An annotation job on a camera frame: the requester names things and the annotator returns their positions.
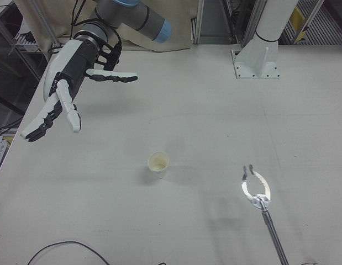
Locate metal shelf rack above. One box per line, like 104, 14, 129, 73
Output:
0, 0, 57, 116

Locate white pedestal column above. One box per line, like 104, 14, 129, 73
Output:
230, 0, 281, 80

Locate beige cloth cover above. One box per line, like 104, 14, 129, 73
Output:
14, 0, 201, 52

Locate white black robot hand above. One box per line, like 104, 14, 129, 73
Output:
20, 37, 139, 144

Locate aluminium frame structure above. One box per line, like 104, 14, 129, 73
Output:
191, 0, 235, 45

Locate white paper cup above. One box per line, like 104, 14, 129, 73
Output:
147, 151, 170, 179

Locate white labelled box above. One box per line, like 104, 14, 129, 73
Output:
0, 135, 14, 169

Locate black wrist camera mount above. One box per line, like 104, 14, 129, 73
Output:
96, 34, 123, 73

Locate metal reacher grabber tool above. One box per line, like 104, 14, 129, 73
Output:
240, 164, 290, 265

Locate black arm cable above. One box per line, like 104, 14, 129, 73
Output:
70, 0, 99, 28

